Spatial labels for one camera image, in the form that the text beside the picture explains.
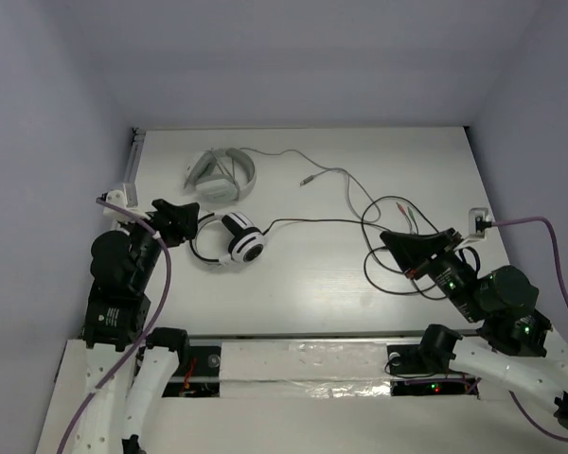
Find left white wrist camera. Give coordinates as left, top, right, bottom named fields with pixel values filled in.
left=99, top=183, right=143, bottom=223

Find black white headphones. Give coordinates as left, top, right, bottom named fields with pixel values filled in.
left=189, top=211, right=267, bottom=266

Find grey headphone cable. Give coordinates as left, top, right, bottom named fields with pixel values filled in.
left=240, top=147, right=382, bottom=223

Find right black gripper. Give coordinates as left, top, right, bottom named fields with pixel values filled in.
left=378, top=226, right=486, bottom=322

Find grey white headphones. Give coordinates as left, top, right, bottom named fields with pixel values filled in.
left=183, top=148, right=257, bottom=203

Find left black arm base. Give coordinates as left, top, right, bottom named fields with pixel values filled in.
left=162, top=345, right=222, bottom=398

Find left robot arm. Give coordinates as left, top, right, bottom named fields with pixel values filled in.
left=57, top=191, right=200, bottom=453

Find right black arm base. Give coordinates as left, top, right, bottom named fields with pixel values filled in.
left=384, top=344, right=480, bottom=397

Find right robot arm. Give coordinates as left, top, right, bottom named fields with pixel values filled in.
left=381, top=229, right=568, bottom=442

